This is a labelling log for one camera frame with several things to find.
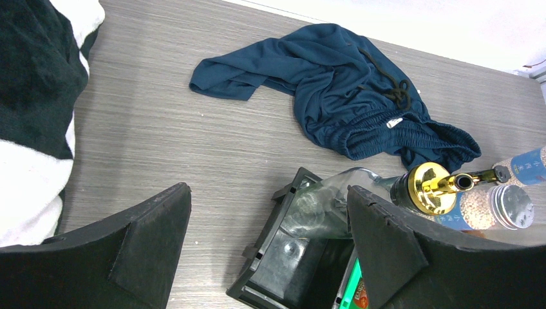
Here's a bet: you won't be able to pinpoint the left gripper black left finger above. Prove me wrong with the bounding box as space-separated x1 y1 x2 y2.
1 182 191 308

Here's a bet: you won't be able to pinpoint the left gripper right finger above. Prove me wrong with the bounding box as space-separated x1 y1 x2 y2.
347 185 545 308

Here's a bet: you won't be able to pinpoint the clear glass cruet gold spout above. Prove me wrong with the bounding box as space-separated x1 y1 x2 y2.
281 162 510 239

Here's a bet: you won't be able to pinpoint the spice jar plain lid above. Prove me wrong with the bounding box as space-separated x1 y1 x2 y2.
493 146 545 187

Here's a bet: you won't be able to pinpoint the green plastic bin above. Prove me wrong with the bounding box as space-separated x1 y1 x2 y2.
332 258 370 308

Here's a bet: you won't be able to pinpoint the spice jar perforated lid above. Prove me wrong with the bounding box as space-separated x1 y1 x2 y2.
420 184 535 232

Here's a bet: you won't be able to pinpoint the black plastic bin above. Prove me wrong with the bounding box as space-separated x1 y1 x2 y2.
226 167 356 308

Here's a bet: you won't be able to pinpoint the dark blue shorts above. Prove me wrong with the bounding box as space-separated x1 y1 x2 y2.
189 24 482 172

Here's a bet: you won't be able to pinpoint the black white checkered blanket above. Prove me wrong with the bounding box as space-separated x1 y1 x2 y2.
1 1 105 247

